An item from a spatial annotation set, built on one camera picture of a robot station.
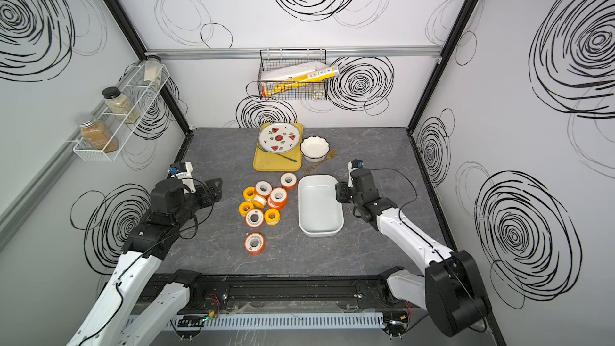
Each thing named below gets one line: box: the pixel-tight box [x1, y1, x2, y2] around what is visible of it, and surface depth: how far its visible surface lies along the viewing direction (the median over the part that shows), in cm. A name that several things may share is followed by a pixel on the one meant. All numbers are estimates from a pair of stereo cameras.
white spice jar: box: [144, 54, 163, 85], surface depth 88 cm
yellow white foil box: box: [260, 60, 340, 98], surface depth 88 cm
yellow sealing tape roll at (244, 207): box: [237, 201, 255, 218], surface depth 93 cm
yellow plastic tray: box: [253, 122, 303, 172], surface depth 111 cm
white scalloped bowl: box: [299, 135, 331, 163], surface depth 114 cm
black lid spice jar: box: [101, 86, 141, 125], surface depth 72 cm
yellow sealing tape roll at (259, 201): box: [251, 194, 267, 210], surface depth 93 cm
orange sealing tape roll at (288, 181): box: [279, 172, 298, 191], surface depth 101 cm
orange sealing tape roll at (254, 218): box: [245, 208, 265, 229], surface depth 89 cm
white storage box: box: [297, 174, 345, 238], surface depth 93 cm
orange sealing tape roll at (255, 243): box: [244, 232, 267, 257], surface depth 84 cm
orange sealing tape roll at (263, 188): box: [254, 180, 273, 199], surface depth 97 cm
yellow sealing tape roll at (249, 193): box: [242, 186, 256, 201], surface depth 97 cm
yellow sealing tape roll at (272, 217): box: [264, 208, 282, 227], surface depth 91 cm
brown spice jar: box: [76, 116, 120, 153], surface depth 65 cm
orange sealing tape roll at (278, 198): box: [267, 187, 289, 211], surface depth 93 cm
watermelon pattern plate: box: [258, 122, 301, 154], surface depth 118 cm
